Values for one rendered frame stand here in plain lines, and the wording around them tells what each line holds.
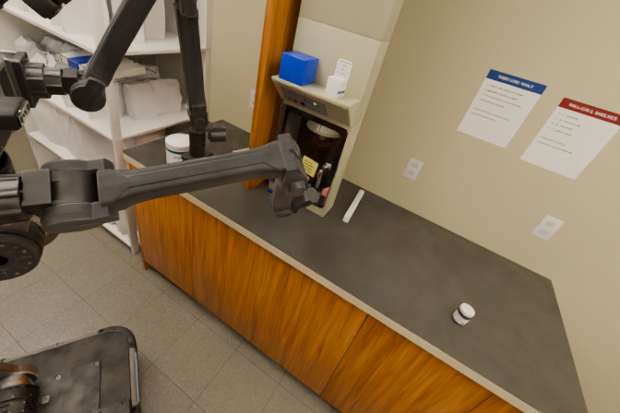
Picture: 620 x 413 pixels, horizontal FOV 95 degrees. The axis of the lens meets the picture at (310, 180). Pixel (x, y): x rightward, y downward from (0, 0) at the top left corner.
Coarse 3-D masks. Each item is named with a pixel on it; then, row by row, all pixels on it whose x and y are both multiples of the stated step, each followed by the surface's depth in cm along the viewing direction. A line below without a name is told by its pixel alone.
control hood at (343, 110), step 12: (276, 84) 106; (288, 84) 102; (312, 84) 106; (312, 96) 99; (324, 96) 97; (348, 96) 104; (336, 108) 98; (348, 108) 94; (336, 120) 107; (348, 120) 102
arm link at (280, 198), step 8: (280, 184) 65; (288, 184) 60; (296, 184) 59; (280, 192) 71; (288, 192) 60; (296, 192) 62; (272, 200) 89; (280, 200) 80; (288, 200) 83; (272, 208) 96; (280, 208) 90; (288, 208) 92
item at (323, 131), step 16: (288, 112) 119; (304, 112) 115; (288, 128) 122; (304, 128) 118; (320, 128) 114; (336, 128) 111; (304, 144) 121; (320, 144) 117; (336, 144) 113; (320, 160) 120; (336, 160) 116; (320, 192) 127
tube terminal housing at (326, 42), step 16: (304, 32) 103; (320, 32) 100; (336, 32) 98; (352, 32) 95; (304, 48) 105; (320, 48) 102; (336, 48) 100; (352, 48) 97; (368, 48) 95; (384, 48) 98; (320, 64) 105; (336, 64) 102; (368, 64) 97; (320, 80) 107; (352, 80) 101; (368, 80) 99; (352, 96) 104; (368, 96) 109; (352, 128) 110; (352, 144) 121; (336, 176) 121; (336, 192) 135; (320, 208) 132
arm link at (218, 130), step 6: (198, 120) 96; (204, 120) 97; (198, 126) 98; (204, 126) 99; (210, 126) 103; (216, 126) 104; (222, 126) 105; (198, 132) 99; (204, 132) 100; (210, 132) 104; (216, 132) 105; (222, 132) 106; (210, 138) 104; (216, 138) 105; (222, 138) 107
